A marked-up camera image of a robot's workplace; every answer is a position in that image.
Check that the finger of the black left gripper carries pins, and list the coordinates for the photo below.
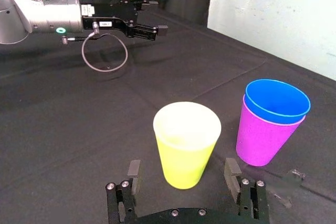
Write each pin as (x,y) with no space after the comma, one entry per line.
(147,32)
(147,4)

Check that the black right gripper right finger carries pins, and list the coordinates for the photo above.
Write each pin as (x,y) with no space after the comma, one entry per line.
(249,197)

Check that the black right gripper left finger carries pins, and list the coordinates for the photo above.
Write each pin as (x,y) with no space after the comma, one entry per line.
(131,197)

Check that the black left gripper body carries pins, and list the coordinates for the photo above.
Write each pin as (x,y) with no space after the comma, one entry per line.
(115,15)

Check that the magenta plastic cup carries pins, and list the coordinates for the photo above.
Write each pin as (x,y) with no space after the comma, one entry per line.
(260,142)

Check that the yellow plastic cup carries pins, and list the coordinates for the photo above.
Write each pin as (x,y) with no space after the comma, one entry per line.
(185,155)

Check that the blue plastic cup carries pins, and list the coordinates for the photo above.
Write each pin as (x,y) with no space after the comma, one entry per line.
(275,103)

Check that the black table cloth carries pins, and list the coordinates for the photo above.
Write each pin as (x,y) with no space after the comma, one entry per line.
(65,116)

